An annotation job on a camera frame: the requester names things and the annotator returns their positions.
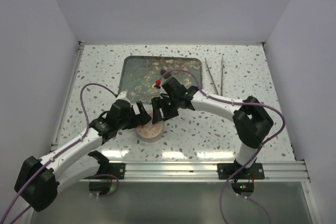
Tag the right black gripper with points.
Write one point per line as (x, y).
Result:
(157, 103)

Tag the metal tweezers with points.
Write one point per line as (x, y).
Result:
(217, 81)

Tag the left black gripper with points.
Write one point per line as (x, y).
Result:
(142, 118)

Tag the left black base bracket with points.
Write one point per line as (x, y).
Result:
(115, 169)

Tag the round metal tin lid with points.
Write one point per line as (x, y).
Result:
(150, 125)

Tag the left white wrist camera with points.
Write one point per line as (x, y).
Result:
(123, 96)

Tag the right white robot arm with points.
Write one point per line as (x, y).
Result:
(250, 119)

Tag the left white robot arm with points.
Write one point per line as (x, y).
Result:
(39, 179)

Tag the aluminium rail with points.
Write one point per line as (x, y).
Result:
(211, 172)

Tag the floral teal tray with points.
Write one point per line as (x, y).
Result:
(139, 74)

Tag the round metal tin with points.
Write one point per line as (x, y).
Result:
(149, 135)

